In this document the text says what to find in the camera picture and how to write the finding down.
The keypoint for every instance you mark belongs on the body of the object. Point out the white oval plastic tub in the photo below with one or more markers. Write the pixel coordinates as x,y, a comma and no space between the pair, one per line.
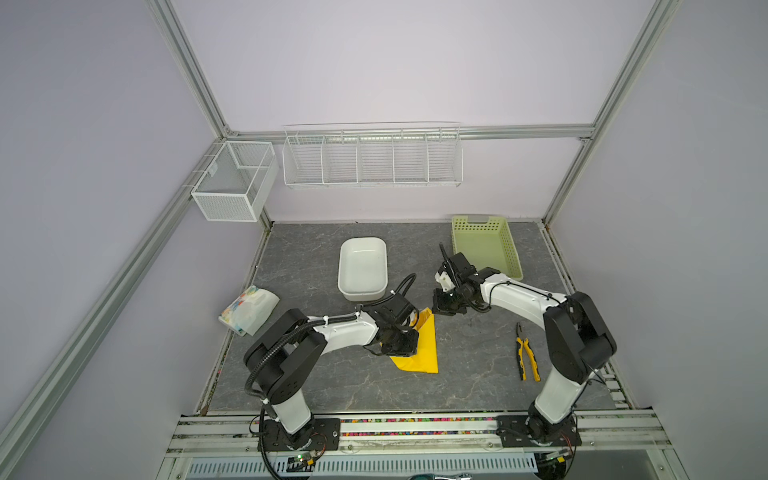
363,269

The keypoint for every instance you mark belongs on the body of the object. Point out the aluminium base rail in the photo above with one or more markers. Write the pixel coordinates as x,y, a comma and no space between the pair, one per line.
231,435

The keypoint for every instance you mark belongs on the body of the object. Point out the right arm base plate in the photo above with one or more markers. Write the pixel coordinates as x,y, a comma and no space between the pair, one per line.
519,430

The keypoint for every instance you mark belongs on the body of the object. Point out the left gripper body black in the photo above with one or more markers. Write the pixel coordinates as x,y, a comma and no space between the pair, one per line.
401,343

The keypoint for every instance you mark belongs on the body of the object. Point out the yellow black pliers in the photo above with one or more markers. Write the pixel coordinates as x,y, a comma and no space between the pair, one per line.
525,354

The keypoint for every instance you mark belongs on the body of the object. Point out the white wire wall rack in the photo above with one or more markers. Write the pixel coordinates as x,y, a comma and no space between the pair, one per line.
373,154

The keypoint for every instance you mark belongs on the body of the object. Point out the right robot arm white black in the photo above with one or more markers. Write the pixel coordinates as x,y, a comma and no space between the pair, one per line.
579,342

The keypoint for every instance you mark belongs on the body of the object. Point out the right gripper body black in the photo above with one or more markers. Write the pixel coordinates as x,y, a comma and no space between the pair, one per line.
448,302

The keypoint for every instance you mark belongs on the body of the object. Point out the yellow paper napkin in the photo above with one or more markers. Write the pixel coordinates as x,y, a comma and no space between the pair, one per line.
425,360

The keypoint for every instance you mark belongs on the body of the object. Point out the green perforated plastic basket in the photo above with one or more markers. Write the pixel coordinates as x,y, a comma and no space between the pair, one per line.
486,241

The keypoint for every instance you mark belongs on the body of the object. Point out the white mesh box basket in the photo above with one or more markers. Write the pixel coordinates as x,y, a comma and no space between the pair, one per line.
236,183

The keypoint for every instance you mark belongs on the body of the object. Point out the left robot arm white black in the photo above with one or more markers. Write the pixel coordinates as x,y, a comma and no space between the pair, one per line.
281,359

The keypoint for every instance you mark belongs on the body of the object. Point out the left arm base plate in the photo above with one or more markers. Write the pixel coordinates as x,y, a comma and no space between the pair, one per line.
319,434

